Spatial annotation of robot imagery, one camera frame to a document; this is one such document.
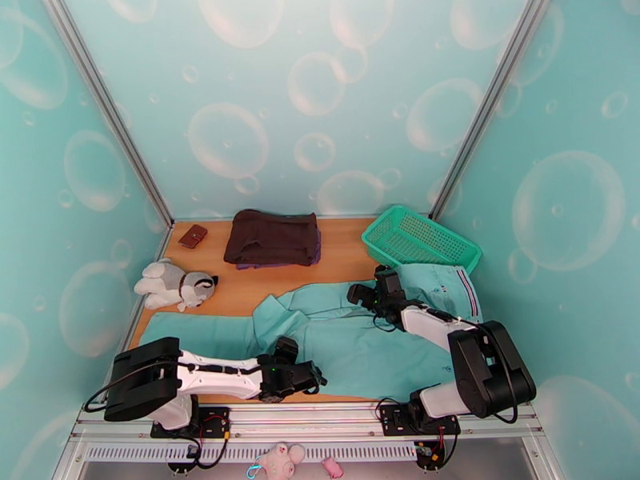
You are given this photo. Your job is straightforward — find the teal trousers with striped waistband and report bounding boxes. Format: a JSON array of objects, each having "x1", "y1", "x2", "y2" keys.
[{"x1": 138, "y1": 263, "x2": 483, "y2": 404}]

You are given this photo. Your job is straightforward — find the dark brown folded trousers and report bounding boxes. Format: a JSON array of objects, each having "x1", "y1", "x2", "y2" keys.
[{"x1": 223, "y1": 209, "x2": 321, "y2": 267}]

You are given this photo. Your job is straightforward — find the green plastic basket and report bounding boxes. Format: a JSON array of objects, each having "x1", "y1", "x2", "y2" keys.
[{"x1": 361, "y1": 204, "x2": 483, "y2": 277}]

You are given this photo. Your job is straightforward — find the pink plush mouse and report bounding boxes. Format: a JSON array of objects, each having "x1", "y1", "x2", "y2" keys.
[{"x1": 247, "y1": 442, "x2": 307, "y2": 480}]

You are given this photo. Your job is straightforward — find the purple folded garment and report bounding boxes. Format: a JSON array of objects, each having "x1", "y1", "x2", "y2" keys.
[{"x1": 234, "y1": 228, "x2": 322, "y2": 271}]

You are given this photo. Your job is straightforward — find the left base red black wiring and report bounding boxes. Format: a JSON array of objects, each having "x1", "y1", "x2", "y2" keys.
[{"x1": 187, "y1": 415, "x2": 232, "y2": 470}]

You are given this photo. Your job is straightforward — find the base red black wiring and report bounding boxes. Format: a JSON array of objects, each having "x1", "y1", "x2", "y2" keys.
[
  {"x1": 414, "y1": 426, "x2": 458, "y2": 470},
  {"x1": 187, "y1": 415, "x2": 232, "y2": 470}
]

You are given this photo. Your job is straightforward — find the right base red black wiring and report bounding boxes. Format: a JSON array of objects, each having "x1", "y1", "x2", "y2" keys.
[{"x1": 414, "y1": 426, "x2": 458, "y2": 470}]

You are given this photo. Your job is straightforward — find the grey white plush dog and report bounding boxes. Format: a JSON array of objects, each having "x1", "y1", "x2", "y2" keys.
[{"x1": 134, "y1": 258, "x2": 219, "y2": 313}]

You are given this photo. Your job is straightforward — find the brown leather key case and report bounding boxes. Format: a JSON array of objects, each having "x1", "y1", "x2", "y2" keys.
[{"x1": 178, "y1": 224, "x2": 209, "y2": 250}]

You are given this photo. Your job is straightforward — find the aluminium mounting rail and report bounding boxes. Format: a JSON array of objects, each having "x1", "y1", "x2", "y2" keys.
[{"x1": 70, "y1": 401, "x2": 543, "y2": 442}]

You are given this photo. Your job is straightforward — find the white vented cable duct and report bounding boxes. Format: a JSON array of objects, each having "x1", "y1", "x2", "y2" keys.
[{"x1": 82, "y1": 439, "x2": 421, "y2": 465}]

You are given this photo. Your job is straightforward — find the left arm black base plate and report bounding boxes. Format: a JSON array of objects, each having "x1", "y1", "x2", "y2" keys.
[{"x1": 150, "y1": 406, "x2": 232, "y2": 440}]

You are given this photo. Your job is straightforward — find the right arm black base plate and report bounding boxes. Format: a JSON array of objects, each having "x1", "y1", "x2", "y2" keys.
[{"x1": 378, "y1": 403, "x2": 461, "y2": 437}]

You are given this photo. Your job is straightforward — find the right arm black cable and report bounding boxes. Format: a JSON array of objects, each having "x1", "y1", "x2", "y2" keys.
[{"x1": 372, "y1": 313, "x2": 519, "y2": 425}]

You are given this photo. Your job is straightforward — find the aluminium table edge rail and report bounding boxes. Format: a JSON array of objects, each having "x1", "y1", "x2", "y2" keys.
[{"x1": 119, "y1": 222, "x2": 174, "y2": 354}]

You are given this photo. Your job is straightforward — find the aluminium corner post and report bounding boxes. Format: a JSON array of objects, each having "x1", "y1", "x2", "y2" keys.
[
  {"x1": 429, "y1": 0, "x2": 556, "y2": 222},
  {"x1": 39, "y1": 0, "x2": 174, "y2": 230}
]

